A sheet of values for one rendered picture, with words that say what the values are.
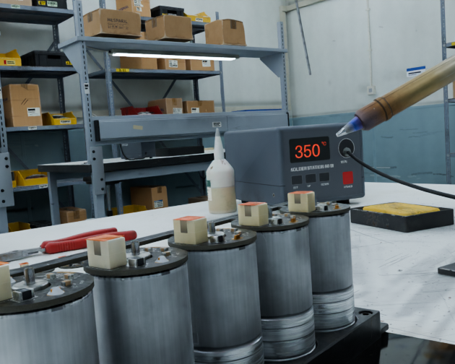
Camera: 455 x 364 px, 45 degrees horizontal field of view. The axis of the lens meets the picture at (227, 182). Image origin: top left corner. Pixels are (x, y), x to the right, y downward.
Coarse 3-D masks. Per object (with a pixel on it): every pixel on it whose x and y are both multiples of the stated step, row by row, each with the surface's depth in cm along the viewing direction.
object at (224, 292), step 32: (192, 256) 14; (224, 256) 14; (256, 256) 15; (192, 288) 14; (224, 288) 14; (256, 288) 15; (192, 320) 14; (224, 320) 14; (256, 320) 15; (224, 352) 14; (256, 352) 15
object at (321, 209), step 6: (324, 204) 20; (330, 204) 20; (336, 204) 20; (342, 204) 20; (348, 204) 20; (282, 210) 19; (288, 210) 19; (318, 210) 19; (324, 210) 19; (330, 210) 19; (336, 210) 19; (342, 210) 19; (348, 210) 19; (306, 216) 18; (312, 216) 18
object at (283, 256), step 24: (264, 240) 16; (288, 240) 16; (264, 264) 16; (288, 264) 16; (264, 288) 16; (288, 288) 16; (264, 312) 17; (288, 312) 17; (312, 312) 17; (264, 336) 17; (288, 336) 17; (312, 336) 17; (264, 360) 17
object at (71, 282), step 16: (48, 272) 12; (64, 272) 12; (80, 272) 12; (48, 288) 11; (64, 288) 11; (80, 288) 11; (0, 304) 10; (16, 304) 10; (32, 304) 10; (48, 304) 10
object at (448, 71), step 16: (448, 64) 18; (416, 80) 18; (432, 80) 18; (448, 80) 19; (384, 96) 19; (400, 96) 18; (416, 96) 18; (368, 112) 18; (384, 112) 18; (368, 128) 18
